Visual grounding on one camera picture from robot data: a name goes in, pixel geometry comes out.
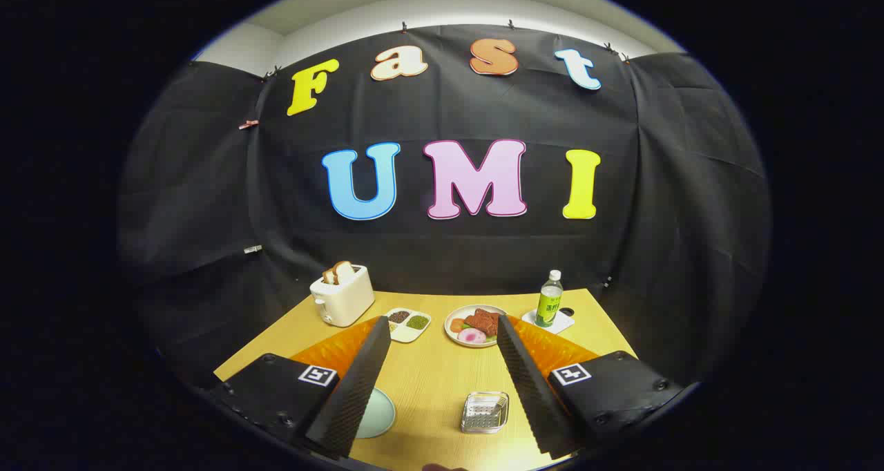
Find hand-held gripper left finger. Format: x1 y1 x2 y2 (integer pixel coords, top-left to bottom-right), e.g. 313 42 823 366
211 316 392 460

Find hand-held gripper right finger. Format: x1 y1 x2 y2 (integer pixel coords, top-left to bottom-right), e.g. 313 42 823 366
496 314 684 460

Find light green plate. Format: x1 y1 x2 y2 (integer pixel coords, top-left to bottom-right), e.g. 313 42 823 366
356 388 396 439

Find perforated metal basket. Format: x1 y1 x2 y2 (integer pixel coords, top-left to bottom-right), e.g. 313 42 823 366
461 391 510 434

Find white divided dish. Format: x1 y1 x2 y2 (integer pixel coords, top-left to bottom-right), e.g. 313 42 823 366
385 308 432 343

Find white square coaster tray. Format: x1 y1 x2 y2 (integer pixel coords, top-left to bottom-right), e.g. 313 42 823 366
521 308 575 335

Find brown meat pieces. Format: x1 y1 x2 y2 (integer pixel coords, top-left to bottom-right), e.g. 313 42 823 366
464 309 501 337

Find green label drink bottle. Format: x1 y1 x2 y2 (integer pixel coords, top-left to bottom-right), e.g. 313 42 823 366
535 270 564 328

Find white toaster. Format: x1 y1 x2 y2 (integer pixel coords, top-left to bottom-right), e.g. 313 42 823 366
309 264 375 328

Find white round food plate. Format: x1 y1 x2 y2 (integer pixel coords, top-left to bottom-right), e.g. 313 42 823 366
444 305 508 348

